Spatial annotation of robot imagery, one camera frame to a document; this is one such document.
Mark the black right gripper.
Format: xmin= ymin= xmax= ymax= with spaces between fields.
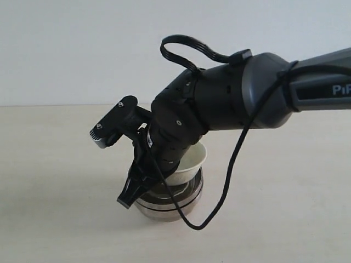
xmin=117 ymin=125 xmax=195 ymax=209

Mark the small ribbed steel bowl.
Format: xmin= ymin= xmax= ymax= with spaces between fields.
xmin=135 ymin=168 xmax=203 ymax=212

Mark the white floral ceramic bowl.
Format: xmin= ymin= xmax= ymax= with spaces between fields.
xmin=166 ymin=142 xmax=207 ymax=186

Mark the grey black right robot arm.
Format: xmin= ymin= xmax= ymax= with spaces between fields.
xmin=115 ymin=49 xmax=350 ymax=208

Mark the large plain steel bowl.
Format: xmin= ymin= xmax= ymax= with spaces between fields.
xmin=135 ymin=191 xmax=202 ymax=222

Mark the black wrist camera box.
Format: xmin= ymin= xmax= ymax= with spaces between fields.
xmin=89 ymin=95 xmax=152 ymax=148

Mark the flat black ribbon cable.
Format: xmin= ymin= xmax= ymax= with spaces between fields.
xmin=160 ymin=35 xmax=252 ymax=73

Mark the thin black camera cable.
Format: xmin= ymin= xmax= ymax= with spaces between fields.
xmin=139 ymin=60 xmax=351 ymax=230

